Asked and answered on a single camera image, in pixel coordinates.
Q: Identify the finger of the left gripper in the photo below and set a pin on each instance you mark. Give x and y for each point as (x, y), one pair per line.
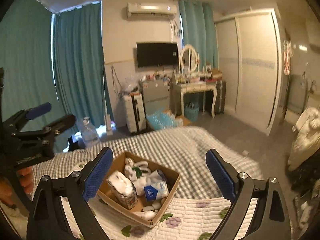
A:
(50, 131)
(21, 118)

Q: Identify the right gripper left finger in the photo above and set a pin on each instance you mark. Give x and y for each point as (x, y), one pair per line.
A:
(47, 219)

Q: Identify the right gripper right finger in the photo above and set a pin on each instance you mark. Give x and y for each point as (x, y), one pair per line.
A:
(270, 219)

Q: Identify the large white tissue pack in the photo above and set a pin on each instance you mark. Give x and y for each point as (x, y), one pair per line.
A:
(123, 189)

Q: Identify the white green plush loop toy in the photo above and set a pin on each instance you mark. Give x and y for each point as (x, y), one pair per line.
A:
(135, 170)

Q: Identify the blue small tissue pack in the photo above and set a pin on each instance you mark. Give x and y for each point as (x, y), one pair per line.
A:
(156, 191)

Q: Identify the white fluffy sock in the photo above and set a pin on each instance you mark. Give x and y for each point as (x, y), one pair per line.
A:
(154, 177)

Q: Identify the person's hand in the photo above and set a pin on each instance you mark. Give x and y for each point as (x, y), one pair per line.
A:
(25, 176)

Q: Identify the clear water jug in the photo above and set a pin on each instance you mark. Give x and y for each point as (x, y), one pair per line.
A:
(88, 132)

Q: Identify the teal window curtain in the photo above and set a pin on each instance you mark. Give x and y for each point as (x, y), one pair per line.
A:
(55, 58)

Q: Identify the white floral quilt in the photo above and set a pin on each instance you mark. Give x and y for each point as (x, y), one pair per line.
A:
(194, 213)

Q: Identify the white suitcase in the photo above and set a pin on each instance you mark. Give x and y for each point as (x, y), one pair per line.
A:
(135, 114)

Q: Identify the white clothes pile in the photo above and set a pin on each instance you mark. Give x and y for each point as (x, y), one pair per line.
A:
(306, 141)

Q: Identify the brown cardboard box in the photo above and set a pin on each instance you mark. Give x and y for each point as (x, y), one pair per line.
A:
(109, 198)

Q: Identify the white rolled socks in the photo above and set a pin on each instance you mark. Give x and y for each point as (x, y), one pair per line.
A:
(149, 212)

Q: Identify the blue bubble wrap bag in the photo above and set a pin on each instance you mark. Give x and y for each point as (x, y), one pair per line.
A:
(163, 119)

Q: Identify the grey checked bed cover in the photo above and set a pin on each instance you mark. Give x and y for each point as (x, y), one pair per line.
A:
(182, 149)

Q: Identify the silver mini fridge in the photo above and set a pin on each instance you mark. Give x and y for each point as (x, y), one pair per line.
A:
(155, 95)

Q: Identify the dark grey suitcase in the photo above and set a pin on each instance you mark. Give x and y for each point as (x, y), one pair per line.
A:
(220, 97)

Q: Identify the blue laundry basket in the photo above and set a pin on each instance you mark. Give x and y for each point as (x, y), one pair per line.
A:
(191, 111)

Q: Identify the grey washing machine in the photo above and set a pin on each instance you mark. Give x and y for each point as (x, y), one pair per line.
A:
(298, 93)

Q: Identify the white air conditioner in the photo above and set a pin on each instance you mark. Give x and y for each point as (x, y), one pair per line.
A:
(151, 10)

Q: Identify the oval vanity mirror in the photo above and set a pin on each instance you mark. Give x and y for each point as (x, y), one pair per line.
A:
(189, 59)

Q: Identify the hanging pink white garment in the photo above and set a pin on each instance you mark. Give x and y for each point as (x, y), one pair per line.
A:
(288, 54)

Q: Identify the white louvred wardrobe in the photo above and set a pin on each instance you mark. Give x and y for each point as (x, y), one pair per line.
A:
(250, 58)

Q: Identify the teal curtain by wardrobe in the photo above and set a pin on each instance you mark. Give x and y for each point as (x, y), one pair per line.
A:
(199, 30)

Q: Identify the black wall television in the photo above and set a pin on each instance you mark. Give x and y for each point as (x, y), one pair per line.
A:
(151, 54)

